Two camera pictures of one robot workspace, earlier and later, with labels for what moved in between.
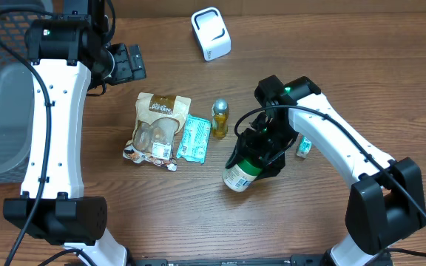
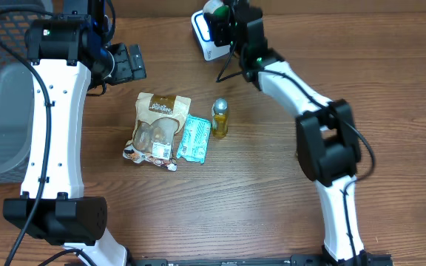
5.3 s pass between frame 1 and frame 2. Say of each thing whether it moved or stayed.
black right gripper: moved
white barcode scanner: stayed
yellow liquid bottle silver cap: stayed
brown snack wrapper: stayed
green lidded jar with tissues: moved
